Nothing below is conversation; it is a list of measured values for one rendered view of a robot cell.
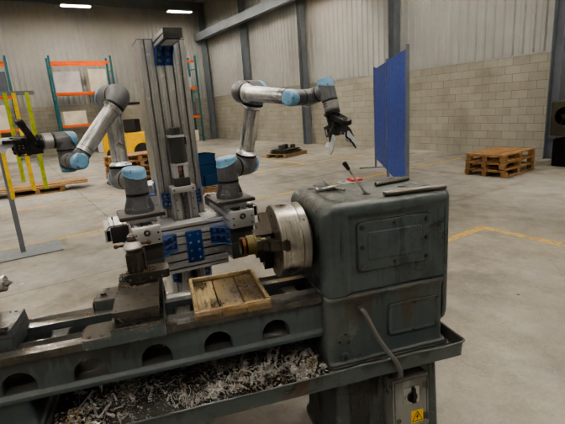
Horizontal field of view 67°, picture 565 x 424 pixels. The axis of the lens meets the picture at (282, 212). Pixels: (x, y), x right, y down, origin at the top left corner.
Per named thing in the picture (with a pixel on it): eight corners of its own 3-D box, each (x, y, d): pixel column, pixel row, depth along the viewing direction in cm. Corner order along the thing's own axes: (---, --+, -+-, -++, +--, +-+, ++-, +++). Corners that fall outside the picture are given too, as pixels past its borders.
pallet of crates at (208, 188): (215, 184, 968) (211, 150, 948) (235, 188, 908) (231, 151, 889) (166, 194, 893) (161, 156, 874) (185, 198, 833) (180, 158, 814)
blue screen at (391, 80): (359, 168, 1047) (356, 68, 990) (392, 166, 1038) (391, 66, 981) (381, 209, 650) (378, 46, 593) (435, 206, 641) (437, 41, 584)
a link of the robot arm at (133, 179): (131, 195, 212) (127, 168, 208) (119, 193, 221) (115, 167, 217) (153, 191, 220) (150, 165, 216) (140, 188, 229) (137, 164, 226)
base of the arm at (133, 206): (124, 210, 226) (120, 192, 224) (152, 205, 232) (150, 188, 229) (126, 215, 213) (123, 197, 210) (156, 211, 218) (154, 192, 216)
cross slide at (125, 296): (159, 275, 196) (158, 266, 195) (160, 316, 156) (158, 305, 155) (121, 281, 191) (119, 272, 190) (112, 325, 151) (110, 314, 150)
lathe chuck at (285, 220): (283, 256, 205) (281, 193, 194) (305, 287, 176) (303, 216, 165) (266, 259, 202) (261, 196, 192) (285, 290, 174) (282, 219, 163)
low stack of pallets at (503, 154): (494, 166, 944) (495, 146, 933) (535, 169, 876) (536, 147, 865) (462, 174, 875) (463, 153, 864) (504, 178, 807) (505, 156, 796)
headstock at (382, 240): (396, 245, 231) (395, 174, 222) (453, 276, 186) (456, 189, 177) (293, 262, 216) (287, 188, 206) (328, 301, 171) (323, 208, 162)
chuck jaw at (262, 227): (277, 235, 187) (271, 212, 192) (279, 231, 183) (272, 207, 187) (252, 240, 184) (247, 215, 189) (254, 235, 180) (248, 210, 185)
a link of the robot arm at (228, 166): (213, 181, 239) (210, 156, 235) (230, 177, 248) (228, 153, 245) (227, 182, 231) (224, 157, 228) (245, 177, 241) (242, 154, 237)
